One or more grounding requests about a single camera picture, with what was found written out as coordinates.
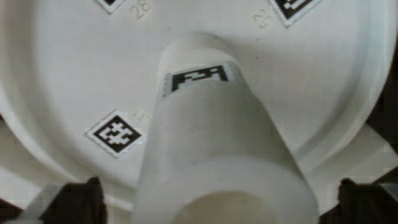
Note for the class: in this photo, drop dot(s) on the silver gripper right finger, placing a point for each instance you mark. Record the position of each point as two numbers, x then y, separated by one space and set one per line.
367 204

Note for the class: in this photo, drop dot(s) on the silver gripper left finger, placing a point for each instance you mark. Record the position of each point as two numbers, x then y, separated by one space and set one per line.
70 204

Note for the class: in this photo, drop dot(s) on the white cylindrical table leg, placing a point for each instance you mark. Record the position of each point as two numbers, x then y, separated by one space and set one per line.
221 177

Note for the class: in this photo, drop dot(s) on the white round table top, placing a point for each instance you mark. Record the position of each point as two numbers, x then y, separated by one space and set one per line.
91 49

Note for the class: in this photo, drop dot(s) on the white right rail block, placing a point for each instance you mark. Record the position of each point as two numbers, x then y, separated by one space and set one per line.
361 163

